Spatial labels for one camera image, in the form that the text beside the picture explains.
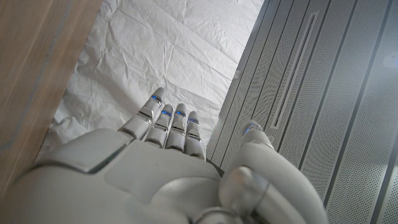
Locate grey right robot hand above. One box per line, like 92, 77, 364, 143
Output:
0, 86, 329, 224

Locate white wrinkled backdrop cloth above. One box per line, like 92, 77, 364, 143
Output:
39, 0, 265, 156

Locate long ceiling light strip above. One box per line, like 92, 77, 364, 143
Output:
270, 11, 321, 130

